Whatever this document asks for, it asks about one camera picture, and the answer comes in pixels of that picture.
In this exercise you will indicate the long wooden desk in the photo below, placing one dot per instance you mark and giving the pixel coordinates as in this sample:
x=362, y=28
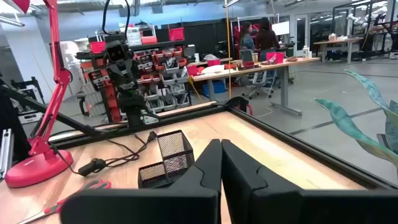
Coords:
x=248, y=70

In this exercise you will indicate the red storage bin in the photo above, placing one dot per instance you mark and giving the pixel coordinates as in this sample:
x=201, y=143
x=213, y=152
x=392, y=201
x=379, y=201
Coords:
x=176, y=34

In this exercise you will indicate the blue storage bin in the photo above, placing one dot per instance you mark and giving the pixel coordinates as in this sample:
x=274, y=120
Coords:
x=217, y=87

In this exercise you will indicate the small wooden table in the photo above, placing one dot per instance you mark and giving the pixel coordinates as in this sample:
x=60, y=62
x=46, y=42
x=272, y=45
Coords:
x=339, y=41

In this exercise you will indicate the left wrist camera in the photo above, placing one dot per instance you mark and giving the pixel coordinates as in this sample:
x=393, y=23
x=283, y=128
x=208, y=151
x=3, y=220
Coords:
x=117, y=51

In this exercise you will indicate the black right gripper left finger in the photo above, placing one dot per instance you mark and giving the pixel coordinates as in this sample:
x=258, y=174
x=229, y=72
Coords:
x=155, y=208

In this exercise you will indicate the parts bin rack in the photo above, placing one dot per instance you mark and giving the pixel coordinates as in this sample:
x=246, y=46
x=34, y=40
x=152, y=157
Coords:
x=168, y=77

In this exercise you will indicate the black aluminium table frame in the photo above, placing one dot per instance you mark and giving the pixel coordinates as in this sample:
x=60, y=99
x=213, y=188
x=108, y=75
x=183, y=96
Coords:
x=186, y=119

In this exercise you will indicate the black mesh desk organizer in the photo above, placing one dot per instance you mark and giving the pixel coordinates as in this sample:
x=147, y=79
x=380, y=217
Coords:
x=175, y=149

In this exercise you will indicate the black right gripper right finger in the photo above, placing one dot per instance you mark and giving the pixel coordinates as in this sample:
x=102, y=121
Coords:
x=280, y=208

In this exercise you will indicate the person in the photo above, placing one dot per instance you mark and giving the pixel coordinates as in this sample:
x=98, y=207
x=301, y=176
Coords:
x=247, y=39
x=265, y=39

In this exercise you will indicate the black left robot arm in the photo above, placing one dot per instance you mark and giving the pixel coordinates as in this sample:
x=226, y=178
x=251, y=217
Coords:
x=132, y=105

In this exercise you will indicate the grey office chair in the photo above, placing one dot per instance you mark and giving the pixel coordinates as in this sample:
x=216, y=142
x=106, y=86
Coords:
x=258, y=81

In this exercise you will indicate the red desk lamp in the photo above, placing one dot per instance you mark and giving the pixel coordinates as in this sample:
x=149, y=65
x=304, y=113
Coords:
x=37, y=168

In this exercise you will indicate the white board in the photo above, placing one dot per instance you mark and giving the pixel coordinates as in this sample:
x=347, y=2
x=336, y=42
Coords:
x=280, y=28

